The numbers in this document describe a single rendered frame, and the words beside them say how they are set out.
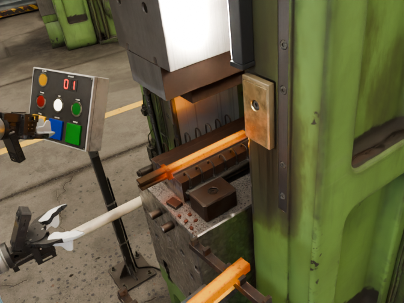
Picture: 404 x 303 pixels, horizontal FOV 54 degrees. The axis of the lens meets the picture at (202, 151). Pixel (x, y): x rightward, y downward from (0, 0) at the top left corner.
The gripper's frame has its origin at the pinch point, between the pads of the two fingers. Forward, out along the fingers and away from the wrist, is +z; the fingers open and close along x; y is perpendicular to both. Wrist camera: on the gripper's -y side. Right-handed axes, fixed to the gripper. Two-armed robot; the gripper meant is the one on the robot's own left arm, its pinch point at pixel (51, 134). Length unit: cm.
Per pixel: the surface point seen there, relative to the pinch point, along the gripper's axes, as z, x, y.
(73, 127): 9.7, 0.1, 2.5
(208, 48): -8, -63, 34
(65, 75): 10.4, 7.7, 21.2
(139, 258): 80, 12, -75
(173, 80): -9, -55, 25
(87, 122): 10.4, -6.2, 5.4
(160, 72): -13, -53, 26
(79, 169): 124, 112, -50
